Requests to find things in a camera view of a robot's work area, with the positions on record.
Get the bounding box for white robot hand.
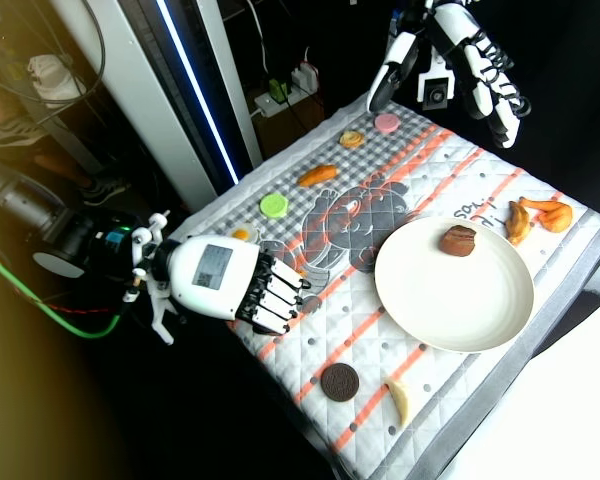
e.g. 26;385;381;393
165;233;312;336
367;0;533;150

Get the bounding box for brown meat piece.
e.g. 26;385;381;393
438;224;478;259

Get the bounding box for white round plate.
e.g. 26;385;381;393
373;215;536;355

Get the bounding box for fried egg toy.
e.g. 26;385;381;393
229;222;260;244

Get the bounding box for green sandwich cookie toy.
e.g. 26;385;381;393
258;192;290;220

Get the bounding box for pink sandwich cookie toy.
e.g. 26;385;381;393
373;112;401;135

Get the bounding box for brown bread roll toy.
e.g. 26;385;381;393
296;164;342;189

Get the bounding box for white plug adapter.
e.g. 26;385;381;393
290;61;320;93

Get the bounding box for brown cardboard box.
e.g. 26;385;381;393
252;97;328;161

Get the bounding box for grey quilt with bear print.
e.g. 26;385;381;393
168;94;600;480

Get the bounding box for brown sandwich cookie toy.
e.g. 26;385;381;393
320;362;361;402

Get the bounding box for white power strip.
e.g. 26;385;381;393
253;90;307;119

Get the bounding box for brown chicken wing toy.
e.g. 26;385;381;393
504;200;532;247

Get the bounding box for white pillar with blue light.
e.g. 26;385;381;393
49;0;264;212

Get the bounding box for orange chicken drumstick toy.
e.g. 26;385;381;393
519;196;575;234

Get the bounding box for pale dumpling toy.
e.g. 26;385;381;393
383;377;413;428

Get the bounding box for person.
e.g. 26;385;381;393
0;89;132;208

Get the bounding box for white shoe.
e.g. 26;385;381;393
26;53;89;104

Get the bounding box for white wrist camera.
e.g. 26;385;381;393
416;54;454;112

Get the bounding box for green cable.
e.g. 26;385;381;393
0;244;123;341

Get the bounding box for black cable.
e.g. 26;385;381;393
0;0;107;110

